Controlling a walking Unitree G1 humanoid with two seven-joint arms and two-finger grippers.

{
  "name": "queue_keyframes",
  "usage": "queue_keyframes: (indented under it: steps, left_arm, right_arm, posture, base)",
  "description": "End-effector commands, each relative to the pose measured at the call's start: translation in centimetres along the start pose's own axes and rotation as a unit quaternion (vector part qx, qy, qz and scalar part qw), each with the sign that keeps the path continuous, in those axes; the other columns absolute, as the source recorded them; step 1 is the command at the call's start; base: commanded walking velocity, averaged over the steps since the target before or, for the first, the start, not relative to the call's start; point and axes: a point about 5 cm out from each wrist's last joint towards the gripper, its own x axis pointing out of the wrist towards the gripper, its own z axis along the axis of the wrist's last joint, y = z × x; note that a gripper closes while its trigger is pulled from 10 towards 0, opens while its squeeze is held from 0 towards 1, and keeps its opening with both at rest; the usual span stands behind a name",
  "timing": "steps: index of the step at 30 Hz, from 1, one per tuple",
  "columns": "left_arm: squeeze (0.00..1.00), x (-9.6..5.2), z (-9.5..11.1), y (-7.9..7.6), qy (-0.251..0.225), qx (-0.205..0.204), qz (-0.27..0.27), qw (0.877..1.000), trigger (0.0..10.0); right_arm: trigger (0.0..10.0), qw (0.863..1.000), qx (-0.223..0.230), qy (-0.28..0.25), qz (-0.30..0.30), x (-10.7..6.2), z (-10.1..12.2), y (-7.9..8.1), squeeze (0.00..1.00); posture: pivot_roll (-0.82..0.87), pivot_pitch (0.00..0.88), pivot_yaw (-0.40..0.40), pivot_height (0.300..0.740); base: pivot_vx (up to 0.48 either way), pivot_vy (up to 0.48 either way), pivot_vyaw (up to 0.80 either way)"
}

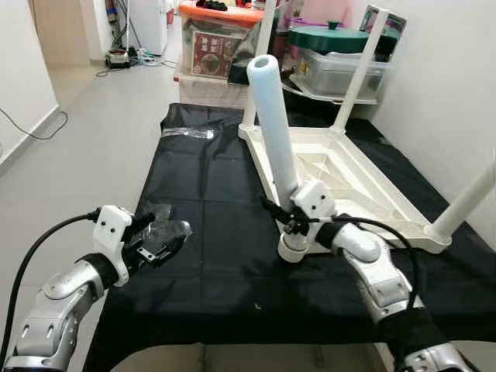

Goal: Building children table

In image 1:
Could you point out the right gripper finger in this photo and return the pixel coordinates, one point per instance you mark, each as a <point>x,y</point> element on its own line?
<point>273,209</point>

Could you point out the white plastic tabletop panel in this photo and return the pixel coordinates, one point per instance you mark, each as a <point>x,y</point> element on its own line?
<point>349,178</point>

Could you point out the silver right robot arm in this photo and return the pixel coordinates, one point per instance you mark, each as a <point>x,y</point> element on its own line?
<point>372,263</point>

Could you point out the black table cloth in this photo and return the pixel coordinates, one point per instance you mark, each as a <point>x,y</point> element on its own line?
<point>217,271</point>

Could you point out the crumpled clear tape strip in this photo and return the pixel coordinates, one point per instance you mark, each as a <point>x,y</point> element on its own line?
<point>190,133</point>

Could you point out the black wok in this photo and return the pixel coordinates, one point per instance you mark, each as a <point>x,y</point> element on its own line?
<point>306,105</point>

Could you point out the beige cloth covered bench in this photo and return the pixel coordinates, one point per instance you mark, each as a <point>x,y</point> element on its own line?
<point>209,91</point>

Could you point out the clear plastic container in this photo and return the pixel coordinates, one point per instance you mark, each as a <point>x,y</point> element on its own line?
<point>325,74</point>

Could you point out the black bag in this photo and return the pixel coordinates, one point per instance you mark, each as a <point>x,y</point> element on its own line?
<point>283,43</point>

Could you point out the orange lid storage box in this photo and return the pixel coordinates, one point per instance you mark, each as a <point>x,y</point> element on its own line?
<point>209,54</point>

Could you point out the green pot lid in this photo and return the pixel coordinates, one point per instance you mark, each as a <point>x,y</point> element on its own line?
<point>325,39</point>

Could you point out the white tall appliance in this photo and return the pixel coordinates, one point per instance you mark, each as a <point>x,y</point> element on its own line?
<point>151,23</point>

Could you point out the pink storage box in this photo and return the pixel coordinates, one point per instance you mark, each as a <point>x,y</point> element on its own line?
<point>325,9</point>

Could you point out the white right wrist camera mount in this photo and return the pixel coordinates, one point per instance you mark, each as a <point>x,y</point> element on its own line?
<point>314,198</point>

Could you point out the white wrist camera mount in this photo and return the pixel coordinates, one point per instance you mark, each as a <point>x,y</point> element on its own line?
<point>314,198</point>
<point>112,225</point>

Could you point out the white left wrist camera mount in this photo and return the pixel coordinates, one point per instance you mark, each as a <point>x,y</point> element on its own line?
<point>112,225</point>

